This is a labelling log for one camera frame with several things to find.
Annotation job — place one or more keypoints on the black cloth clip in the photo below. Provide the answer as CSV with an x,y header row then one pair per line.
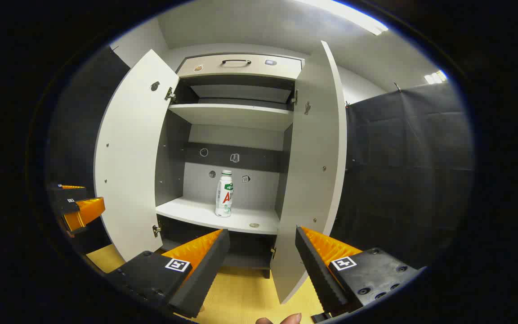
x,y
396,86

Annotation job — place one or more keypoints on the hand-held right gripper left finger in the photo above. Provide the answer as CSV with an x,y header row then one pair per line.
x,y
205,270

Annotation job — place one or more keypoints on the black backdrop cloth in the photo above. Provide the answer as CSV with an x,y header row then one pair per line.
x,y
412,171
77,135

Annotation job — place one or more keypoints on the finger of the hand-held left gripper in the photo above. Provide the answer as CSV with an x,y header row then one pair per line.
x,y
63,192
86,211

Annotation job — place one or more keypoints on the long ceiling light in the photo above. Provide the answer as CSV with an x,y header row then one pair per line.
x,y
353,15

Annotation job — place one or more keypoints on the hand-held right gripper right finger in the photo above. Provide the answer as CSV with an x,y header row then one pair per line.
x,y
319,270

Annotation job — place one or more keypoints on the white plastic bottle green label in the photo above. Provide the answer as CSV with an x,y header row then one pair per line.
x,y
224,198

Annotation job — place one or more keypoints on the white cabinet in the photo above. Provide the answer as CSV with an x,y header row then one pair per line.
x,y
234,114

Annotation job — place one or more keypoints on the small ceiling light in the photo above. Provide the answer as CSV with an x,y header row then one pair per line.
x,y
435,77

